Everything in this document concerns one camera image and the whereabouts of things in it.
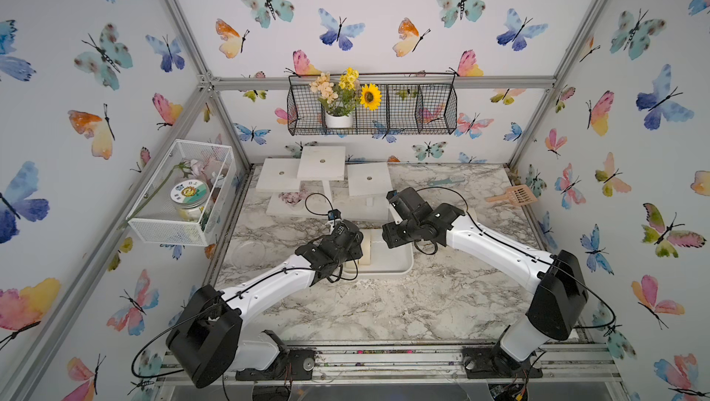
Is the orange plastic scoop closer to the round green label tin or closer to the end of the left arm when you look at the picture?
the end of the left arm

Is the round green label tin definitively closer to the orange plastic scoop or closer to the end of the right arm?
the end of the right arm

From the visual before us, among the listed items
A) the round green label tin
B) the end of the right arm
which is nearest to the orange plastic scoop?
the end of the right arm

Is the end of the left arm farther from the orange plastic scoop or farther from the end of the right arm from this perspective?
the orange plastic scoop

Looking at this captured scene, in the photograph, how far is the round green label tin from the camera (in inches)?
25.6

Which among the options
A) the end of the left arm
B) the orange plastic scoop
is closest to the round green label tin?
the end of the left arm

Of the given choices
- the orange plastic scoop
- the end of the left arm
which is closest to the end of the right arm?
the end of the left arm
